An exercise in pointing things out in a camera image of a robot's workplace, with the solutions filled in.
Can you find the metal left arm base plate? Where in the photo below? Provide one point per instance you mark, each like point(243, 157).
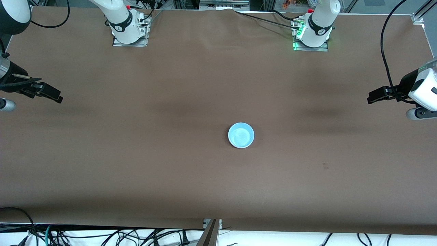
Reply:
point(324, 48)

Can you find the brown table cover sheet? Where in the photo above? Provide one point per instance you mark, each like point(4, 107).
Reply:
point(205, 85)

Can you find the silver frame rail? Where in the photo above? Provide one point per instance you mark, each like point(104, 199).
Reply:
point(223, 4)

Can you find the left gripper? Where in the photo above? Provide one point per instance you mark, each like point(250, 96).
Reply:
point(405, 85)

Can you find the black power plug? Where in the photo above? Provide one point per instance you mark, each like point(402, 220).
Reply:
point(185, 237)

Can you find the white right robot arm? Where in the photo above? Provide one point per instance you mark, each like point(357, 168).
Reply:
point(121, 24)

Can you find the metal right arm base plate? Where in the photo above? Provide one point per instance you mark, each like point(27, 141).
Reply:
point(143, 42)

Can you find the aluminium frame post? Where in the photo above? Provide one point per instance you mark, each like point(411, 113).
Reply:
point(211, 234)

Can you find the orange background object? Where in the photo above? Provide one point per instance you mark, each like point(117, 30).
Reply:
point(290, 3)

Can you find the aluminium corner extrusion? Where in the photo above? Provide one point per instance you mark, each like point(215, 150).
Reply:
point(418, 17)

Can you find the blue bowl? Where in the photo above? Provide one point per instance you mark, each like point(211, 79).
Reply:
point(241, 135)

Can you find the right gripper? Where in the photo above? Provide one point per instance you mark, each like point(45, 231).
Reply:
point(14, 82)

